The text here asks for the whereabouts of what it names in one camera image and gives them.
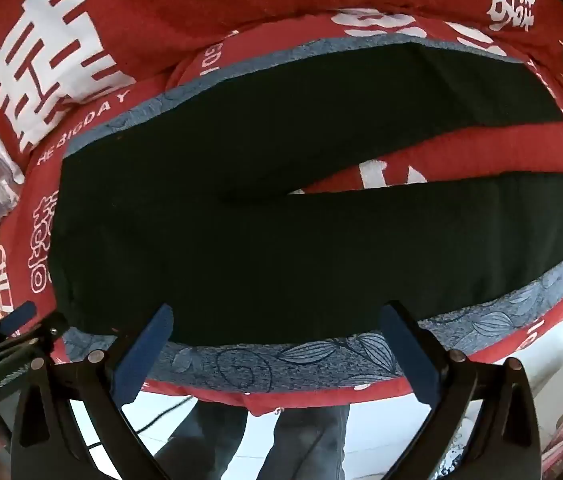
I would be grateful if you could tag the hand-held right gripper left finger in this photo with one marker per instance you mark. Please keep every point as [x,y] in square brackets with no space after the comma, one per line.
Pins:
[142,357]

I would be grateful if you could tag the blue-grey leaf patterned cloth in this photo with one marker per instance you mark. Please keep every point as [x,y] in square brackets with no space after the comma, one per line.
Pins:
[311,362]

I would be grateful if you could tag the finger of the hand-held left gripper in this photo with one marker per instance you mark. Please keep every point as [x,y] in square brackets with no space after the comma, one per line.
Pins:
[17,317]
[44,332]

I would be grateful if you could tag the red printed bedsheet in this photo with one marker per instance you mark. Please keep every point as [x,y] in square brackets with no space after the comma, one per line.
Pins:
[461,147]

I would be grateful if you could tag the black pants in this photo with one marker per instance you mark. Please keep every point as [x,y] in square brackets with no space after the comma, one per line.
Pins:
[211,260]

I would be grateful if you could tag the person's grey trousers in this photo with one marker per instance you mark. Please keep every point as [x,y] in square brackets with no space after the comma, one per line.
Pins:
[301,440]

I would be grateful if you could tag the red printed quilt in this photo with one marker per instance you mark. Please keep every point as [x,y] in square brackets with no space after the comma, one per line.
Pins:
[211,5]

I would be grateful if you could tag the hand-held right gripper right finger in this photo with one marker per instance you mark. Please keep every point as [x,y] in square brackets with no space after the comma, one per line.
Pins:
[409,357]

